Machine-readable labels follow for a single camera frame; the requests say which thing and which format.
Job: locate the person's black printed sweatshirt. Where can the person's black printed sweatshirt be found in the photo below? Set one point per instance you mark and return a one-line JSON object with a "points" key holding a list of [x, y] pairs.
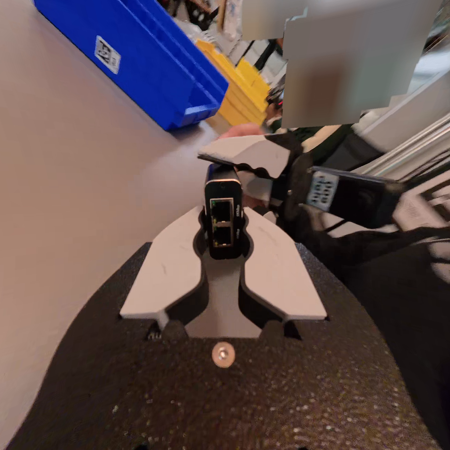
{"points": [[386, 281]]}

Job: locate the yellow plastic bin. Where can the yellow plastic bin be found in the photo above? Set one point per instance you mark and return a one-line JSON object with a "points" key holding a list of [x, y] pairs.
{"points": [[242, 95]]}

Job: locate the grey desk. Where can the grey desk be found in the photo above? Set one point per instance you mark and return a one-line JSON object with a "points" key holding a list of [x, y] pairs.
{"points": [[88, 175]]}

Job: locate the person's right hand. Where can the person's right hand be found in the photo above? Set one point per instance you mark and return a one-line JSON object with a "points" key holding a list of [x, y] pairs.
{"points": [[246, 130]]}

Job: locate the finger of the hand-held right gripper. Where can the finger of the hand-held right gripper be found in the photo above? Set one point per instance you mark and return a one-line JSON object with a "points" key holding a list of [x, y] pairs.
{"points": [[246, 151], [262, 190]]}

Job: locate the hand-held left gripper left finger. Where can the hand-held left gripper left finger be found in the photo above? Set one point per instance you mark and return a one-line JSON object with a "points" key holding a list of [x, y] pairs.
{"points": [[165, 277]]}

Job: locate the person's right forearm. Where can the person's right forearm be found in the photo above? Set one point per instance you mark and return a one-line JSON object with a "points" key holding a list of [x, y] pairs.
{"points": [[337, 147]]}

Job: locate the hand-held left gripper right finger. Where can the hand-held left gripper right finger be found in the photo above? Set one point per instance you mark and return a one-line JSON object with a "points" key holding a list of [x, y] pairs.
{"points": [[281, 277]]}

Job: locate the blue plastic bin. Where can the blue plastic bin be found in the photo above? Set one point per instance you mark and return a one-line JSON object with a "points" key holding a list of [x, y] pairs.
{"points": [[147, 52]]}

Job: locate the black network splitter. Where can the black network splitter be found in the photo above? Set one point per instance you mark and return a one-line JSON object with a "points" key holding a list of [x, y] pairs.
{"points": [[223, 218]]}

